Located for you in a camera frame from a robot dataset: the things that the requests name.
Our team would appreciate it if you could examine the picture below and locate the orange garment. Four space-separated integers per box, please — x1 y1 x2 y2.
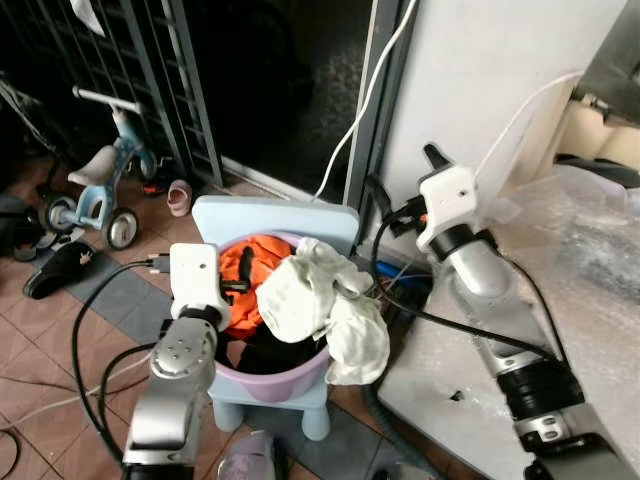
218 234 302 340

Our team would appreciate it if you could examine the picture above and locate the white bubble-wrapped washing machine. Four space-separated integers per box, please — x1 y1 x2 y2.
377 164 640 480

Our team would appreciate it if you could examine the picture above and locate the light blue plastic stool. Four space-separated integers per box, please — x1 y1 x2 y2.
189 194 362 442

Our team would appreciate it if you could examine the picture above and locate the black garment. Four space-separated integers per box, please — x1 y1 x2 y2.
215 318 327 377

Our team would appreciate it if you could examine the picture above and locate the cream white garment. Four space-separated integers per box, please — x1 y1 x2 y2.
256 237 392 387

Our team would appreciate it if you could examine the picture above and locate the pink plastic cup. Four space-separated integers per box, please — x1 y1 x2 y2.
167 179 194 218

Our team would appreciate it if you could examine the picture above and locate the purple plastic wash basin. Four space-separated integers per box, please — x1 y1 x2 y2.
205 231 337 405

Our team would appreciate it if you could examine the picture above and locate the light blue child tricycle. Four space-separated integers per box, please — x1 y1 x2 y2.
42 86 162 252

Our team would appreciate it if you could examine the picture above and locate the black plastic tub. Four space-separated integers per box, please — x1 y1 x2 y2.
554 152 640 193

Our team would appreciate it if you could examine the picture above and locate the lilac slipper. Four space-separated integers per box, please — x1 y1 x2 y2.
217 429 292 480

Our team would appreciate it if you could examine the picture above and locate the black slipper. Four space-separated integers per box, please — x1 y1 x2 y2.
22 239 100 300

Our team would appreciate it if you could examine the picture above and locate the dark metal grille gate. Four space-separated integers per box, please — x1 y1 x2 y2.
0 0 225 188

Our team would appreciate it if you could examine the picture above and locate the white hanging cloth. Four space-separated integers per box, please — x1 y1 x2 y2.
69 0 107 37

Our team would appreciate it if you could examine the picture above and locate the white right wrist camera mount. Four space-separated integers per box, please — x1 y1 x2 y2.
414 164 483 252

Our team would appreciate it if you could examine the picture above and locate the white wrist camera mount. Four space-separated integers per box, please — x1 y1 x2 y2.
167 242 234 322
414 164 483 252

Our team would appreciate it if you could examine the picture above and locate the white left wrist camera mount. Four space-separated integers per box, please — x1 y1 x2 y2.
167 242 234 322

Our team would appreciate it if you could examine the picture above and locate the grey metal door frame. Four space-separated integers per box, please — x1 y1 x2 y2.
343 0 418 213

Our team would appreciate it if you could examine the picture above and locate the thin white curved cable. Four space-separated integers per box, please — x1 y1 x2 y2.
474 69 585 183

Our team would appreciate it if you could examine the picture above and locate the long white cable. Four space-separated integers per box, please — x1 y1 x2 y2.
314 0 422 202

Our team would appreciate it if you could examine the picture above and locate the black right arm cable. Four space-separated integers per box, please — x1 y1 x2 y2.
369 178 573 363

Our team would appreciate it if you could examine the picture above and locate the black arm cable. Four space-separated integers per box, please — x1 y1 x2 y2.
71 257 178 463
369 178 573 363

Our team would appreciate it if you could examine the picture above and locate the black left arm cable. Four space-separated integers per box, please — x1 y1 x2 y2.
71 257 178 463

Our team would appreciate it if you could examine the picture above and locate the white floor cable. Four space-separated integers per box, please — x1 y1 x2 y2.
0 348 153 433

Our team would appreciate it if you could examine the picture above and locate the grey drain hose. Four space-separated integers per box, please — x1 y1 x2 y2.
363 384 443 480

